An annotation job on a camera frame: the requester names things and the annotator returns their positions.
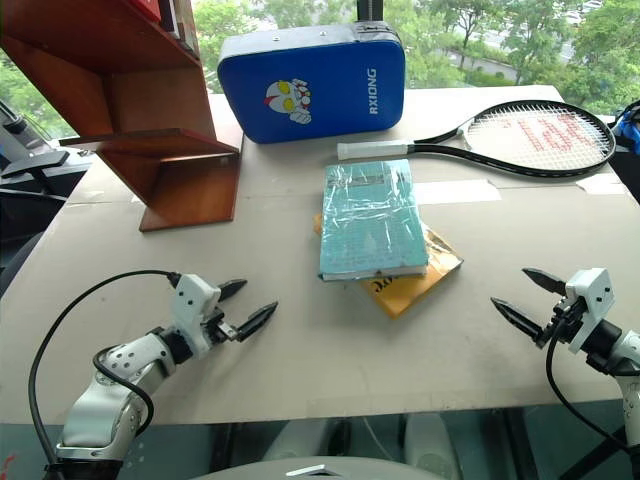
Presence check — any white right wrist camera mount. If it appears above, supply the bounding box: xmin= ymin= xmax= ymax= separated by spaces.
xmin=564 ymin=267 xmax=614 ymax=354

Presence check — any large white tape strip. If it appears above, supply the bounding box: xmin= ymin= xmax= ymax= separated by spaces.
xmin=414 ymin=179 xmax=503 ymax=206

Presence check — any grey rounded robot torso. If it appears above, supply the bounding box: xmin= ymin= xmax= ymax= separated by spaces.
xmin=191 ymin=453 xmax=427 ymax=480

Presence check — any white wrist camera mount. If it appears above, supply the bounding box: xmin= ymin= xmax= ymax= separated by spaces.
xmin=564 ymin=267 xmax=614 ymax=354
xmin=171 ymin=273 xmax=223 ymax=359

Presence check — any blue kick pad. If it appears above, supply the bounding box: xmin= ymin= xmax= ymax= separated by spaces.
xmin=216 ymin=22 xmax=408 ymax=146

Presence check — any black tennis racket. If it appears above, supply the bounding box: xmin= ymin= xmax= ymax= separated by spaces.
xmin=336 ymin=99 xmax=618 ymax=180

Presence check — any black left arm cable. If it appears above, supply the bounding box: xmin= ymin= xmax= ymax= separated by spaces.
xmin=27 ymin=270 xmax=181 ymax=472

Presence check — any yellow book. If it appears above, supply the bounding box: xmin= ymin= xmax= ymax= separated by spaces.
xmin=313 ymin=212 xmax=465 ymax=320

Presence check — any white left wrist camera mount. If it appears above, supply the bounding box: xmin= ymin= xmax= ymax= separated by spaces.
xmin=171 ymin=273 xmax=223 ymax=359

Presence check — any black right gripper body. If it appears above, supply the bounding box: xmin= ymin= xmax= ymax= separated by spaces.
xmin=542 ymin=295 xmax=587 ymax=347

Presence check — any blue object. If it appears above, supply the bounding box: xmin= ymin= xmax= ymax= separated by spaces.
xmin=610 ymin=98 xmax=640 ymax=154

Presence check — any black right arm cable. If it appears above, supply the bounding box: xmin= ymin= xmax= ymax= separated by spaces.
xmin=545 ymin=299 xmax=635 ymax=455

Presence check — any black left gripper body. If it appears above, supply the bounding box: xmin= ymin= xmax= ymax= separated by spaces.
xmin=201 ymin=308 xmax=240 ymax=347

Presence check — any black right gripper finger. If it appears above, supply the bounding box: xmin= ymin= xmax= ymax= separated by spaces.
xmin=490 ymin=297 xmax=546 ymax=349
xmin=521 ymin=267 xmax=567 ymax=297

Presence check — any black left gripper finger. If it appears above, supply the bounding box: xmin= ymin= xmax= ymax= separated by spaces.
xmin=234 ymin=301 xmax=280 ymax=344
xmin=218 ymin=278 xmax=249 ymax=302

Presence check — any teal plastic-wrapped book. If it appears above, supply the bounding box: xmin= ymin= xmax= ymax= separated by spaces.
xmin=317 ymin=159 xmax=431 ymax=284

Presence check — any black window post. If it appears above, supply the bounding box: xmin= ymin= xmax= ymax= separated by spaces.
xmin=355 ymin=0 xmax=384 ymax=26

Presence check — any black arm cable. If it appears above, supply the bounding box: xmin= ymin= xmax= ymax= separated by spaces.
xmin=545 ymin=299 xmax=635 ymax=455
xmin=27 ymin=270 xmax=181 ymax=472

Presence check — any brown wooden shelf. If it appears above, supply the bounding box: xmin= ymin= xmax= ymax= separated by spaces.
xmin=0 ymin=0 xmax=245 ymax=233

